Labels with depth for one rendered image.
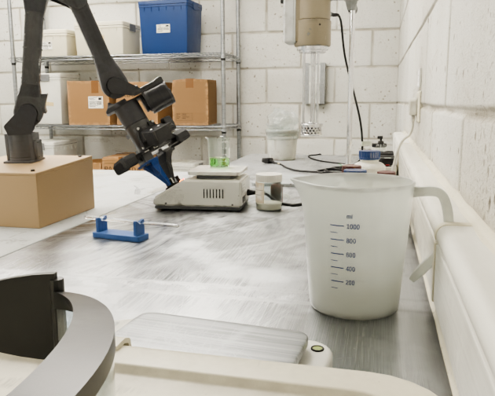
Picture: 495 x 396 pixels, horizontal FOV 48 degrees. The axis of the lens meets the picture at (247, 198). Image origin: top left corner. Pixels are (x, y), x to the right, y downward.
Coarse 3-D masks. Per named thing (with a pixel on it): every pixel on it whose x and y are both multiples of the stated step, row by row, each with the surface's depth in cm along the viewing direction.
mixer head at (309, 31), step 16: (288, 0) 154; (304, 0) 152; (320, 0) 151; (288, 16) 154; (304, 16) 153; (320, 16) 152; (288, 32) 155; (304, 32) 153; (320, 32) 153; (304, 48) 155; (320, 48) 154
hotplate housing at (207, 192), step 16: (192, 176) 127; (208, 176) 123; (224, 176) 122; (240, 176) 126; (176, 192) 122; (192, 192) 122; (208, 192) 121; (224, 192) 121; (240, 192) 121; (160, 208) 124; (176, 208) 123; (192, 208) 123; (208, 208) 122; (224, 208) 122; (240, 208) 122
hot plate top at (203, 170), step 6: (192, 168) 127; (198, 168) 127; (204, 168) 127; (210, 168) 126; (228, 168) 126; (234, 168) 126; (240, 168) 126; (246, 168) 129; (192, 174) 122; (198, 174) 121; (204, 174) 121; (210, 174) 121; (216, 174) 121; (222, 174) 121; (228, 174) 120; (234, 174) 120; (240, 174) 121
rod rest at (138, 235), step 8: (104, 216) 100; (96, 224) 99; (104, 224) 100; (136, 224) 95; (96, 232) 99; (104, 232) 99; (112, 232) 99; (120, 232) 99; (128, 232) 99; (136, 232) 96; (144, 232) 98; (128, 240) 96; (136, 240) 95
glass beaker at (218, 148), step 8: (216, 136) 125; (224, 136) 125; (208, 144) 126; (216, 144) 125; (224, 144) 125; (208, 152) 127; (216, 152) 125; (224, 152) 126; (208, 160) 127; (216, 160) 126; (224, 160) 126; (216, 168) 126; (224, 168) 126
